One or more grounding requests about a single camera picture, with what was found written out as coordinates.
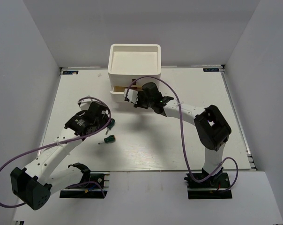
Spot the stubby green screwdriver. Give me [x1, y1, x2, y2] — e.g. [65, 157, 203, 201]
[98, 135, 116, 144]
[105, 118, 115, 135]

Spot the white drawer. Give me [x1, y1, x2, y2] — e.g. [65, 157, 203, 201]
[110, 86, 142, 103]
[109, 74, 160, 87]

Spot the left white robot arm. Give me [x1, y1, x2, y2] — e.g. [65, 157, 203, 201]
[10, 101, 109, 210]

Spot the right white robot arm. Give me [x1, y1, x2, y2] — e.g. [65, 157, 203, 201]
[124, 82, 231, 187]

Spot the white drawer cabinet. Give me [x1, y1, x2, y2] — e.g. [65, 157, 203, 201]
[107, 43, 162, 104]

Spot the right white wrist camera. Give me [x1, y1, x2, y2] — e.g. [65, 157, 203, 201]
[124, 89, 138, 104]

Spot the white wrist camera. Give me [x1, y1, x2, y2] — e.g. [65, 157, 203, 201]
[124, 89, 138, 104]
[78, 98, 93, 110]

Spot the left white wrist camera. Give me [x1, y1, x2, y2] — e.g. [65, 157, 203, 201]
[78, 98, 93, 110]

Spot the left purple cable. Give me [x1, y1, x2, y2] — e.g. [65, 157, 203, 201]
[0, 95, 113, 209]

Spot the purple cable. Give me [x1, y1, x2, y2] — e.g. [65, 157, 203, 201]
[126, 76, 240, 194]
[0, 95, 113, 209]

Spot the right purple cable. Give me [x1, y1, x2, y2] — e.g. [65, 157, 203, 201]
[126, 76, 240, 194]

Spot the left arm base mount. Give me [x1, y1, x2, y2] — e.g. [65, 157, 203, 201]
[60, 163, 110, 199]

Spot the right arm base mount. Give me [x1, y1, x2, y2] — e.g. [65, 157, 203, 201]
[184, 172, 232, 200]

